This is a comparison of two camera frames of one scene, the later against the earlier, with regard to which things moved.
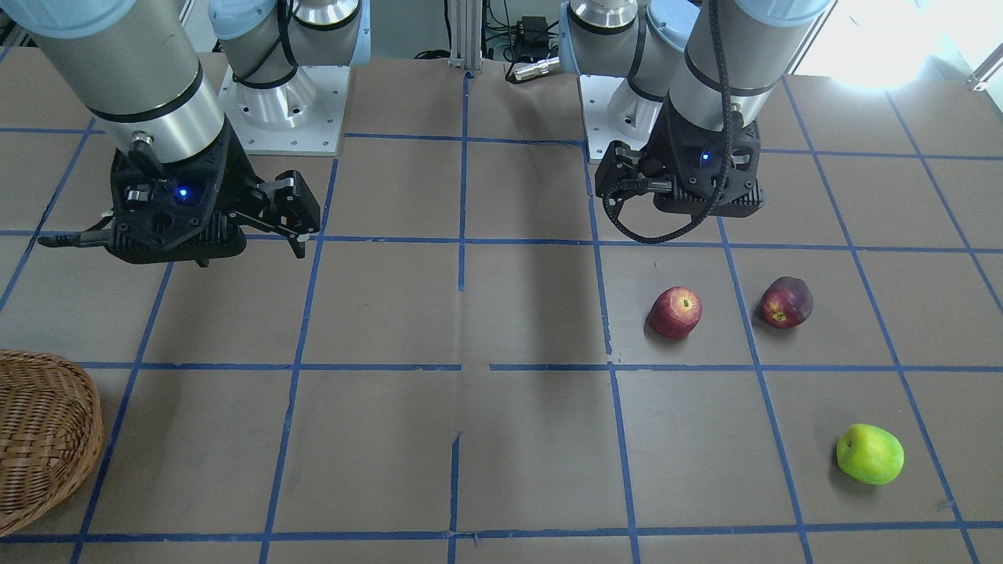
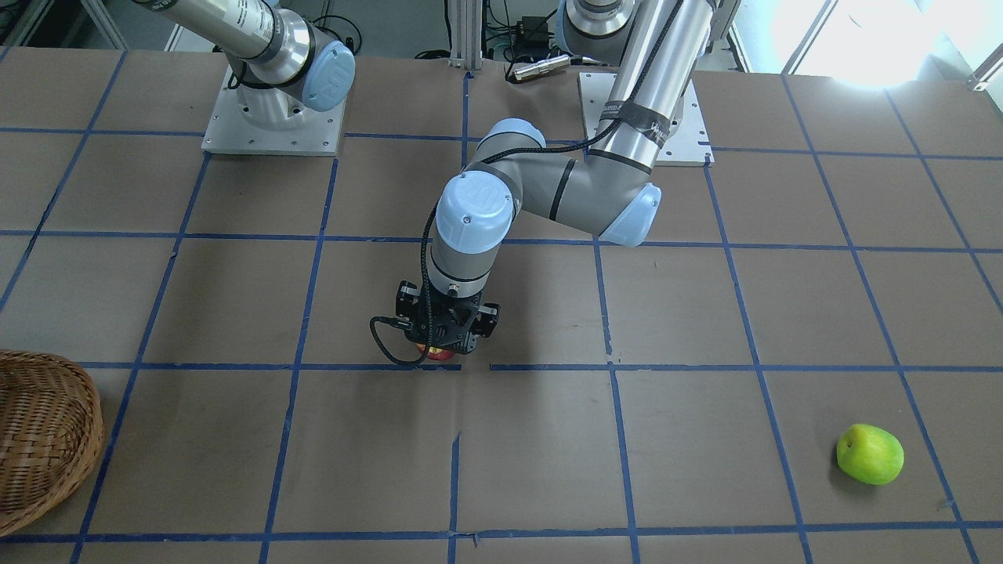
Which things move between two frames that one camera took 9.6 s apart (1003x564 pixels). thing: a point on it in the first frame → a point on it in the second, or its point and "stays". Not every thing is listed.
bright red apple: [675, 312] → [435, 353]
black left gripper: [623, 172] → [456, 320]
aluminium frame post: [465, 23] stays
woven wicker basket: [51, 432] stays
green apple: [870, 454] stays
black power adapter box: [531, 37] stays
